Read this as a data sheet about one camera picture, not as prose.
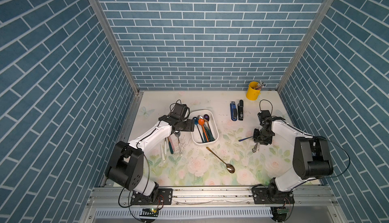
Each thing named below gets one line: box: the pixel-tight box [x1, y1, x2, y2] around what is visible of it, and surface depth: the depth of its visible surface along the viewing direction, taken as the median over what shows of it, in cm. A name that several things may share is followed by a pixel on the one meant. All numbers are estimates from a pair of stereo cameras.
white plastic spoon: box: [160, 143, 166, 163], surface depth 88 cm
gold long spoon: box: [206, 146, 236, 174], surface depth 85 cm
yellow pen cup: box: [246, 81, 261, 101], surface depth 115 cm
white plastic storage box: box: [189, 109, 220, 145], surface depth 101 cm
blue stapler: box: [229, 101, 238, 122], surface depth 107 cm
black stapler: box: [237, 99, 244, 121], surface depth 109 cm
